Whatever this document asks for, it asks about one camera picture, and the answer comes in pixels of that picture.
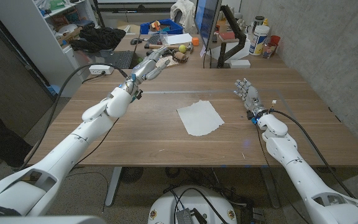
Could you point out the white cloth on chair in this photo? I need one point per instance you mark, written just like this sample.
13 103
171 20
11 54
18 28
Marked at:
182 12

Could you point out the white power strip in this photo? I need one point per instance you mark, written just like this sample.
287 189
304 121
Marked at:
101 69

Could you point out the orange cube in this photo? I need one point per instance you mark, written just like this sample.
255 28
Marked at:
195 41

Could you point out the black computer mouse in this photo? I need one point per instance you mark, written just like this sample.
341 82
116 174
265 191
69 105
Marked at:
135 41

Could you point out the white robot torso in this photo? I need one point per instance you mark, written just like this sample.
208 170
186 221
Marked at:
166 208

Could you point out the black cloth bundle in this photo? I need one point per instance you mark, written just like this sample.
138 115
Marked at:
99 39

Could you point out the white shelf unit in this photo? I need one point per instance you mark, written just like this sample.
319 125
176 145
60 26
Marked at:
36 40

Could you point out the small green ball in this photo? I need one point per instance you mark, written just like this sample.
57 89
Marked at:
140 59

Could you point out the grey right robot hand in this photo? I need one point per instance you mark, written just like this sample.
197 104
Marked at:
252 98

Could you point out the white wipes canister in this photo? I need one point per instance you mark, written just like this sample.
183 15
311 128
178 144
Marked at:
258 40

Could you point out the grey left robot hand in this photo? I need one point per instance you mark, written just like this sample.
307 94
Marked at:
145 70

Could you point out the black laptop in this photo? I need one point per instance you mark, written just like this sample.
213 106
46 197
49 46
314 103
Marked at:
121 59

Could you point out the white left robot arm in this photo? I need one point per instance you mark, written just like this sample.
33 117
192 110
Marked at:
70 149

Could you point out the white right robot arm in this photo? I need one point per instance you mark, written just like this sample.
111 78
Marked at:
303 174

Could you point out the black keyboard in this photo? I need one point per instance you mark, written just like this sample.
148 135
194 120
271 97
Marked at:
154 40

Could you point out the white box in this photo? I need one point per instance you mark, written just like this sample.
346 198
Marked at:
240 63

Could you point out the red cup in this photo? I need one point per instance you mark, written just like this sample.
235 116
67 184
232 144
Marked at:
275 40

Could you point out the yellow tennis ball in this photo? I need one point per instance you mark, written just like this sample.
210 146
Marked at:
182 48

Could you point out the wooden slat mat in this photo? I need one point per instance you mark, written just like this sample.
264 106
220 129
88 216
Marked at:
172 63

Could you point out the red book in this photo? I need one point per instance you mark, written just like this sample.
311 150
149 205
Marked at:
227 35

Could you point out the brown cork roll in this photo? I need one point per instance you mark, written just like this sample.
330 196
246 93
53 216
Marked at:
181 57

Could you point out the dark lid bottle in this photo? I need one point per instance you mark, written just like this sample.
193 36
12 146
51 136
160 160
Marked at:
258 21

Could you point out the blue plastic bin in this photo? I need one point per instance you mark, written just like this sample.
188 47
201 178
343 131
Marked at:
174 28

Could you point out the grey table leg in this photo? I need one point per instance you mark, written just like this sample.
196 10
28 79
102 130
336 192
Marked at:
113 186
270 189

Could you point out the computer monitor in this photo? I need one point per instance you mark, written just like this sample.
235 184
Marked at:
207 18

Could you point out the white paper towel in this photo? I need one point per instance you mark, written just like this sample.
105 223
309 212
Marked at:
199 119

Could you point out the whiteboard with black frame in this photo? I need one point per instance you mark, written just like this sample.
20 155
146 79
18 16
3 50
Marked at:
135 1

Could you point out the clear plastic cup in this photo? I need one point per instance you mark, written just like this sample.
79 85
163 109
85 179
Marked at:
164 38

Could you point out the white paper sheet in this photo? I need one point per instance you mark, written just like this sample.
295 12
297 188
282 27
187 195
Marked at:
180 38

